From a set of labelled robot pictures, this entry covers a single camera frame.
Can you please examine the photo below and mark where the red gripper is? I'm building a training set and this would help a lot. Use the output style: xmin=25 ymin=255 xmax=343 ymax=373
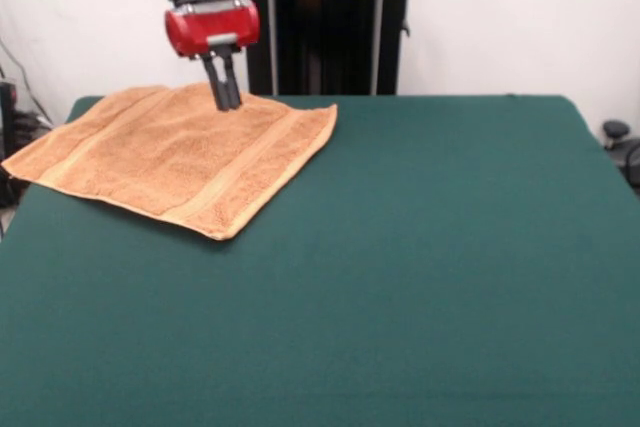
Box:
xmin=164 ymin=0 xmax=262 ymax=113

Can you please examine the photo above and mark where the orange terry towel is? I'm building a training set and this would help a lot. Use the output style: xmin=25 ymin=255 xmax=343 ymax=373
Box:
xmin=1 ymin=81 xmax=339 ymax=242

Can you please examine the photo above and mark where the black power strip with plugs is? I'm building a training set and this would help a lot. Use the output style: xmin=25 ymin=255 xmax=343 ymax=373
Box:
xmin=12 ymin=110 xmax=55 ymax=141

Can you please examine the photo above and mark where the black computer box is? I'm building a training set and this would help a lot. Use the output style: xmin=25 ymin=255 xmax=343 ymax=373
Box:
xmin=0 ymin=79 xmax=19 ymax=161

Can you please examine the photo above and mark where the dark green table cloth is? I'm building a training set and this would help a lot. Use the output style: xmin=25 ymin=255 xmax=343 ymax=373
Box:
xmin=0 ymin=94 xmax=640 ymax=427

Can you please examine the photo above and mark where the black office chair base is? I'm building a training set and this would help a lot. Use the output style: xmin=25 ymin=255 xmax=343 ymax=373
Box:
xmin=601 ymin=119 xmax=640 ymax=183

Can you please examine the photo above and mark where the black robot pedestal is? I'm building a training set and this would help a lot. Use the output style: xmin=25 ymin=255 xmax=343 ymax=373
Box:
xmin=230 ymin=0 xmax=432 ymax=97

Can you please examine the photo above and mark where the grey cable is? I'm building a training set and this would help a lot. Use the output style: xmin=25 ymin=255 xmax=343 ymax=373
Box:
xmin=0 ymin=38 xmax=39 ymax=116

